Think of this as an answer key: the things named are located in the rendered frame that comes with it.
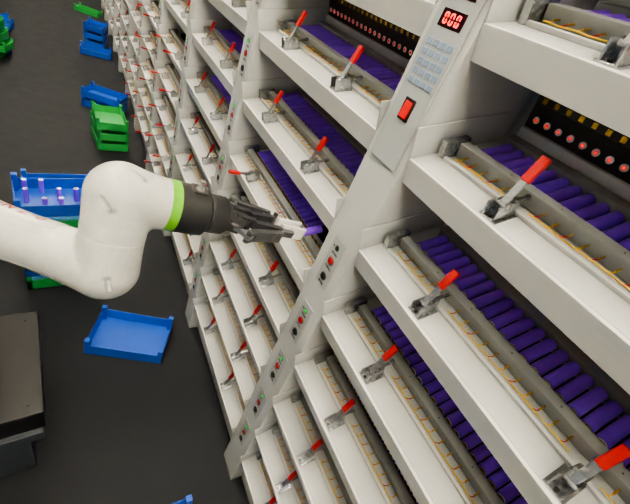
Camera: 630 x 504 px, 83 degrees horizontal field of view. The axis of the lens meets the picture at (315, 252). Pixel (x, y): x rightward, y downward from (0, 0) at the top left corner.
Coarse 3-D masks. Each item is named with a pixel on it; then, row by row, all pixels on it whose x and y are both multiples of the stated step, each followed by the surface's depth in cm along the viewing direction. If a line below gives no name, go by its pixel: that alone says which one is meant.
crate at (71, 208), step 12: (12, 180) 143; (36, 180) 149; (48, 180) 151; (60, 180) 154; (72, 180) 157; (36, 192) 149; (48, 192) 152; (72, 192) 157; (24, 204) 142; (36, 204) 144; (48, 204) 147; (72, 204) 144; (48, 216) 142
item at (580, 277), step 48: (432, 144) 56; (480, 144) 61; (528, 144) 57; (576, 144) 52; (624, 144) 46; (432, 192) 53; (480, 192) 50; (528, 192) 47; (576, 192) 49; (624, 192) 47; (480, 240) 47; (528, 240) 44; (576, 240) 43; (624, 240) 42; (528, 288) 42; (576, 288) 39; (624, 288) 39; (576, 336) 39; (624, 336) 35; (624, 384) 35
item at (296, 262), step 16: (240, 144) 119; (256, 144) 122; (240, 160) 118; (240, 176) 114; (256, 192) 107; (272, 208) 102; (288, 240) 93; (320, 240) 94; (288, 256) 89; (304, 256) 90; (304, 272) 80
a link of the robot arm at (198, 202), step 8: (184, 184) 62; (192, 184) 64; (200, 184) 63; (184, 192) 61; (192, 192) 62; (200, 192) 63; (208, 192) 65; (184, 200) 61; (192, 200) 62; (200, 200) 63; (208, 200) 64; (184, 208) 61; (192, 208) 62; (200, 208) 62; (208, 208) 63; (184, 216) 61; (192, 216) 62; (200, 216) 63; (208, 216) 64; (184, 224) 62; (192, 224) 63; (200, 224) 64; (208, 224) 64; (184, 232) 64; (192, 232) 65; (200, 232) 65
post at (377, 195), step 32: (448, 96) 51; (480, 96) 54; (512, 96) 57; (352, 192) 67; (384, 192) 60; (352, 224) 68; (320, 256) 77; (352, 256) 68; (320, 288) 77; (352, 288) 75; (288, 320) 90; (320, 320) 79; (288, 352) 90; (288, 384) 95; (256, 448) 119
